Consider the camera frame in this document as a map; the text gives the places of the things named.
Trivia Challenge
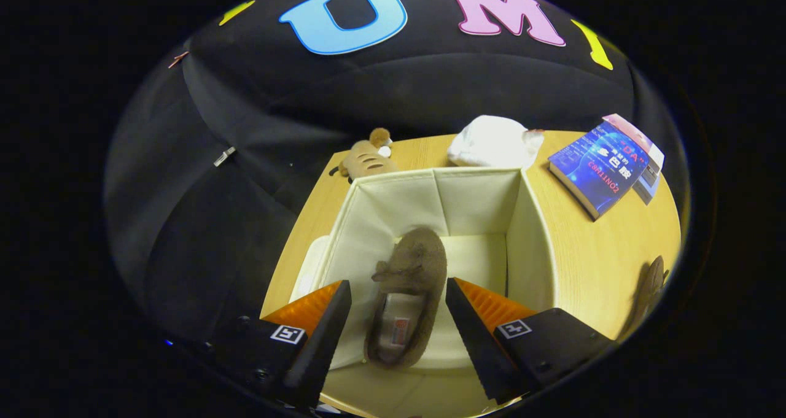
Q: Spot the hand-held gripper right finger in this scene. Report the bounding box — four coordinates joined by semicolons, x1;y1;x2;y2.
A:
445;277;618;405

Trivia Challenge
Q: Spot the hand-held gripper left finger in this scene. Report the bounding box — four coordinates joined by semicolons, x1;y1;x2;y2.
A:
184;279;352;409

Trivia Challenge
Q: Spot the cream storage box lid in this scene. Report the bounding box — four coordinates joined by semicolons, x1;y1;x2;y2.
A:
289;235;335;303

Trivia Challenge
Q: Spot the brown furry slipper shoe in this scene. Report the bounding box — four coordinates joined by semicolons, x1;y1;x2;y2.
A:
364;226;449;370
617;255;670;342

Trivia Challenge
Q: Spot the cream fabric storage box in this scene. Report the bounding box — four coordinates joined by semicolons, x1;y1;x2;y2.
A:
310;166;559;370

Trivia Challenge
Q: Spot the brown striped plush toy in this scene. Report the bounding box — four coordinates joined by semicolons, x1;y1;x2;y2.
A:
329;128;395;180

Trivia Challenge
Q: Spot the white crumpled cloth bundle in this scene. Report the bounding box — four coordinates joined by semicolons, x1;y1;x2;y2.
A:
447;115;546;172

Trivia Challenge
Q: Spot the blue cover book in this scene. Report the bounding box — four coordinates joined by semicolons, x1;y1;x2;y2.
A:
548;121;650;222

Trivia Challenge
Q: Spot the grey thin book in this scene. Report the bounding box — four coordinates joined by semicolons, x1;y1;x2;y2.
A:
632;160;663;206

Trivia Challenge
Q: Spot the pink and white book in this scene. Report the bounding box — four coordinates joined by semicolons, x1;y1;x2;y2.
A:
602;113;666;179

